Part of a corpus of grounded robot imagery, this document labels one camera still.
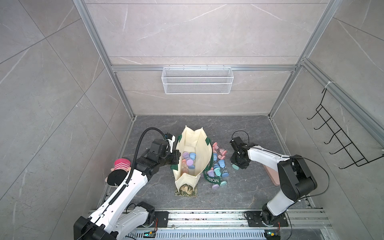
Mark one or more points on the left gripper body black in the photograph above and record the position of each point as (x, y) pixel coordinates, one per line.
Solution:
(171, 159)

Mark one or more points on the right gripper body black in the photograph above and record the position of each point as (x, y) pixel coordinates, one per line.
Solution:
(236, 160)

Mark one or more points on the pink hourglass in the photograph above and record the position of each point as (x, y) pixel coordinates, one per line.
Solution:
(184, 166)

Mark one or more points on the purple hourglass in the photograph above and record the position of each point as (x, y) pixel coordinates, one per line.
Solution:
(185, 155)

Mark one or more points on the cream canvas tote bag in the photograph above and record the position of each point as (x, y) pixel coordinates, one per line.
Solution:
(200, 158)

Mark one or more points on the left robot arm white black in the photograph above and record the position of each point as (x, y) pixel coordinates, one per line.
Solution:
(107, 222)

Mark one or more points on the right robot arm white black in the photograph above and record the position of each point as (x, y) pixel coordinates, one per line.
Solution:
(296, 179)

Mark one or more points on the blue hourglass middle pile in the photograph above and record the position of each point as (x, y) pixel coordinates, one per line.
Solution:
(222, 163)

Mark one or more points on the teal hourglass middle pile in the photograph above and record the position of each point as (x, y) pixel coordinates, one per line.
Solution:
(218, 172)

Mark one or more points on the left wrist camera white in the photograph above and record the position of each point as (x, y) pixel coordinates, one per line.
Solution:
(171, 139)

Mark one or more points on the white wire mesh basket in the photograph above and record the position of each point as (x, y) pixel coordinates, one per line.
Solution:
(197, 80)

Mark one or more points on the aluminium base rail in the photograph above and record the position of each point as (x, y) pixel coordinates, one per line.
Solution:
(234, 224)

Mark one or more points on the black wire hook rack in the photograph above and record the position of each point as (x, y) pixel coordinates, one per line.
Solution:
(346, 144)

